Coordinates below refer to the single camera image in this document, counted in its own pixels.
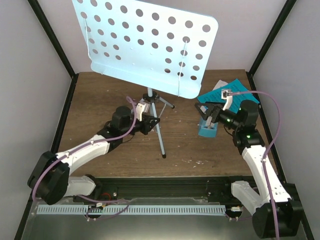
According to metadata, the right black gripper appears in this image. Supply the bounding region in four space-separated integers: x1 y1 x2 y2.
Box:
194 102 242 131

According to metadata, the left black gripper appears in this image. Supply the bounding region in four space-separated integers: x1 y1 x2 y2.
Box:
121 114 160 136

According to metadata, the blue sheet music page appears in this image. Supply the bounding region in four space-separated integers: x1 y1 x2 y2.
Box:
197 78 260 113

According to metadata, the blue metronome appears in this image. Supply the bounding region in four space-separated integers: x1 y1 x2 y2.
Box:
198 118 218 138

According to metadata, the white sheet music page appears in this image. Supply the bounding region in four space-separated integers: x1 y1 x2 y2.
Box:
212 79 228 91

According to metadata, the light blue music stand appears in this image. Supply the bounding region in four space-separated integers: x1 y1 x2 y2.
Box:
71 0 220 159

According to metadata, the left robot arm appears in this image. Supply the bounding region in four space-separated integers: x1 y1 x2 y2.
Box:
27 103 160 205

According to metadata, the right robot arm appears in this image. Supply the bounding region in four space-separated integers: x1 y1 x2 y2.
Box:
194 99 303 239

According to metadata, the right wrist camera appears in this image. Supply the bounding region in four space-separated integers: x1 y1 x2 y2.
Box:
221 89 233 111

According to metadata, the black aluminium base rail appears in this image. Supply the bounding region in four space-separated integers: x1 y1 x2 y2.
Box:
87 175 256 203

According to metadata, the light blue slotted cable duct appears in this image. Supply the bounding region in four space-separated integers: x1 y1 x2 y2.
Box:
36 204 226 216

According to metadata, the right black frame post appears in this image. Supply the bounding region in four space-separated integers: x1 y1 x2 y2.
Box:
248 0 297 76

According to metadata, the black frame post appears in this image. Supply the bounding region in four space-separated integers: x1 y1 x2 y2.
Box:
248 0 297 76
26 0 77 78

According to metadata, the left black frame post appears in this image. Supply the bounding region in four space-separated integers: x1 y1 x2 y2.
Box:
26 0 77 78

